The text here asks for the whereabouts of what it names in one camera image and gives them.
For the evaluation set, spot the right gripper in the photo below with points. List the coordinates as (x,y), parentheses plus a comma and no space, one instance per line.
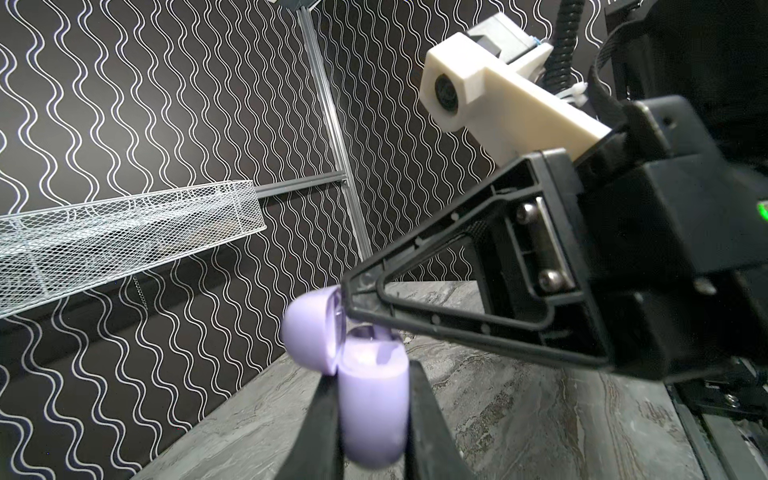
(680,244)

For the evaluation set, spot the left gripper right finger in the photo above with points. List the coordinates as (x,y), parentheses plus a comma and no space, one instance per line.
(431,450)

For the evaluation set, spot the purple earbud case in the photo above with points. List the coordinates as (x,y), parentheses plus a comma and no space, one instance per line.
(371,366)

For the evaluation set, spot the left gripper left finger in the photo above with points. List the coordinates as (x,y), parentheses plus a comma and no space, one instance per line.
(317,452)

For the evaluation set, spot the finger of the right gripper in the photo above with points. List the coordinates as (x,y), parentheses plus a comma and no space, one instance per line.
(527,247)

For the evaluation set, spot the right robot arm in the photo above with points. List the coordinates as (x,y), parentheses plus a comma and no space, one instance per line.
(710,53)

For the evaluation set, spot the white mesh basket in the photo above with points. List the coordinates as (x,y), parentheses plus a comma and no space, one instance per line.
(53,253)

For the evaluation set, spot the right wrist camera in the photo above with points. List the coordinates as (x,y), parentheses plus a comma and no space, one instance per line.
(483,80)

